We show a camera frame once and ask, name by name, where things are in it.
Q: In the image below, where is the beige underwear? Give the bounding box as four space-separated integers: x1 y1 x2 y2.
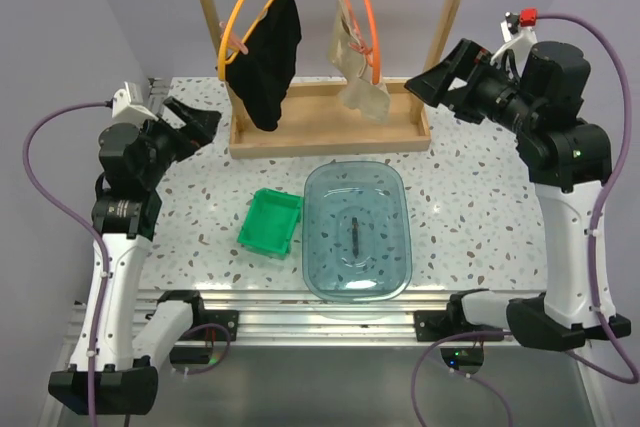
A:
327 0 391 123

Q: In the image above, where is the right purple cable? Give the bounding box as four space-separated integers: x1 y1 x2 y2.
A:
410 12 640 427

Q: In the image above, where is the black underwear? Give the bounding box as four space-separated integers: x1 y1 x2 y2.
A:
225 0 302 132

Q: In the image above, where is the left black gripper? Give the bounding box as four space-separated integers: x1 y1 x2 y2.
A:
135 97 220 188

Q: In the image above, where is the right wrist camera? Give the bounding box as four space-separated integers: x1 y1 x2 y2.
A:
492 8 538 63

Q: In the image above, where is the green plastic bin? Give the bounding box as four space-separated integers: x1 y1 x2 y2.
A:
237 188 303 259

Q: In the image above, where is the wooden hanger rack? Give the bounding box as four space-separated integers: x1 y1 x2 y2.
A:
200 0 461 159

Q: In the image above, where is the purple cable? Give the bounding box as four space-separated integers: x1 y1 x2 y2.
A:
21 100 129 427
410 12 640 427

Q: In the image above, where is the clear blue plastic container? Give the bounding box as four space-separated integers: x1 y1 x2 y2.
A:
302 161 412 303

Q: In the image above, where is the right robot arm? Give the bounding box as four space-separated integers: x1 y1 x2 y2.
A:
405 39 632 352

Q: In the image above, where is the orange plastic hanger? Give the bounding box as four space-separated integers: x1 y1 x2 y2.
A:
341 0 382 85

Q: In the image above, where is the aluminium rail frame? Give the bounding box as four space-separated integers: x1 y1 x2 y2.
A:
69 77 621 348

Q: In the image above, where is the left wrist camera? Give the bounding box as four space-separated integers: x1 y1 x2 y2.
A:
111 82 158 126

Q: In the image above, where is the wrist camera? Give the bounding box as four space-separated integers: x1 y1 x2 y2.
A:
492 8 538 63
111 82 158 126

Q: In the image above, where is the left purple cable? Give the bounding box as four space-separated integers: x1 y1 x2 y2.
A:
21 100 129 427

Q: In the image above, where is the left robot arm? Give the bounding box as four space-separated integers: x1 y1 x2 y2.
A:
48 97 236 423

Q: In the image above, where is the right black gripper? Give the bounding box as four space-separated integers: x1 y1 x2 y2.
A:
407 37 543 135

